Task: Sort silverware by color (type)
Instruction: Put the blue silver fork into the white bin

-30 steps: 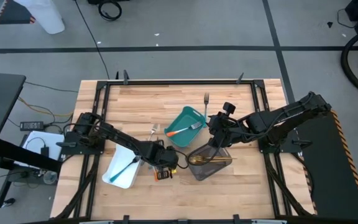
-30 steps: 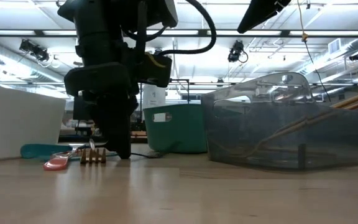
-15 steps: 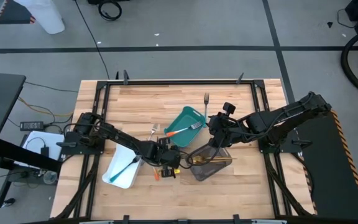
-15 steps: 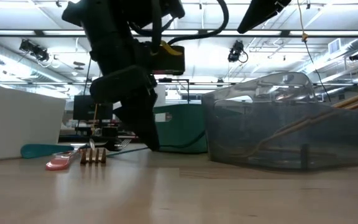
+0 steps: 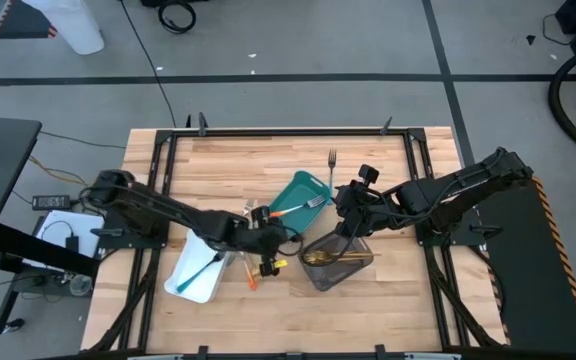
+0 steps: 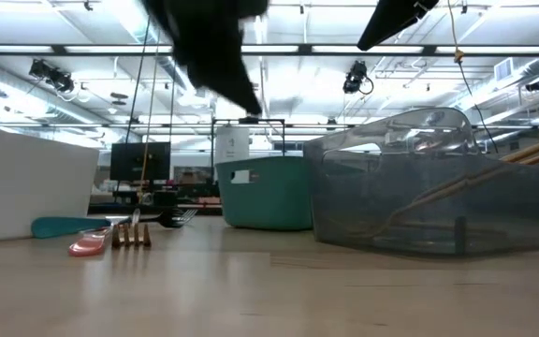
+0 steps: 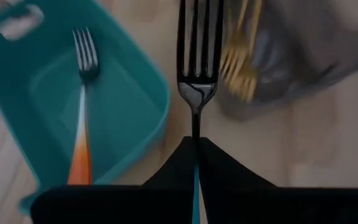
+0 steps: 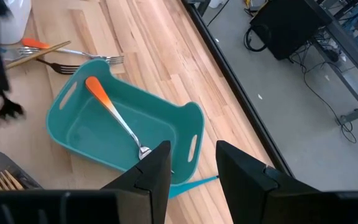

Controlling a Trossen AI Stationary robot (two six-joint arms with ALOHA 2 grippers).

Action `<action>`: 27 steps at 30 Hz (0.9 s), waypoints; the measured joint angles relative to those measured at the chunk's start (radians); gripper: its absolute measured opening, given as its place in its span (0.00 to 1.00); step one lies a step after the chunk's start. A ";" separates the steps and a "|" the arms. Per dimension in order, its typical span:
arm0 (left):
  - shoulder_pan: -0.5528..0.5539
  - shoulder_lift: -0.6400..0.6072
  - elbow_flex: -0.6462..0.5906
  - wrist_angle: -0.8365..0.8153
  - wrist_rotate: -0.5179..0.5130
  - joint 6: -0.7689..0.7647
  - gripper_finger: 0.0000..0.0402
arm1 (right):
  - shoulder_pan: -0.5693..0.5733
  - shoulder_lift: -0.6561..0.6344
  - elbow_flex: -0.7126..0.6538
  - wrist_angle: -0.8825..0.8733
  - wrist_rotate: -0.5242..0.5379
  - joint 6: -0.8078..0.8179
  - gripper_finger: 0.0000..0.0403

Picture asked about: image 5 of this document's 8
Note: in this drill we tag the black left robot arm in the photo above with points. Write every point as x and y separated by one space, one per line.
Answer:
168 212

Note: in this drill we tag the black aluminium table frame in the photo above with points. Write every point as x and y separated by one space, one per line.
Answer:
293 132

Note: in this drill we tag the white sheet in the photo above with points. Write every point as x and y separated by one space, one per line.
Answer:
88 225

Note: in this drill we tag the black power brick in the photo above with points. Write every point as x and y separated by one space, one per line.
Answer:
50 202

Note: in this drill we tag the clear round container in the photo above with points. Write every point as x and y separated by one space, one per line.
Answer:
80 285

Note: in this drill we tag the grey translucent plastic bin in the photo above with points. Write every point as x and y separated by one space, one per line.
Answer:
338 277

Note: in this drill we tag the white plastic bin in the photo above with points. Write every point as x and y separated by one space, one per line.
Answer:
205 290

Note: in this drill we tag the small hazard-striped black mat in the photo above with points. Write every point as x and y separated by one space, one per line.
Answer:
23 22

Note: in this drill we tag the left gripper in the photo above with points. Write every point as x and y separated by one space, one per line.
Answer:
268 240

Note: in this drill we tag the large hazard-striped black mat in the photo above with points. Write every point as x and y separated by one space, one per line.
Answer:
533 280

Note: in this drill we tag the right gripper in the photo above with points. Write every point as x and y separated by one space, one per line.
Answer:
358 210

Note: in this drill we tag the small black adapter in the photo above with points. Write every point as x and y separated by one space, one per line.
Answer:
72 243

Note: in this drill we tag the teal plastic bin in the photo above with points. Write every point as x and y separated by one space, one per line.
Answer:
295 192

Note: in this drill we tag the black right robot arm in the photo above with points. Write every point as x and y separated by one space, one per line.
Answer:
468 185

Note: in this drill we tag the white plastic cover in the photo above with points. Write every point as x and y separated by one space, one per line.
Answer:
73 25

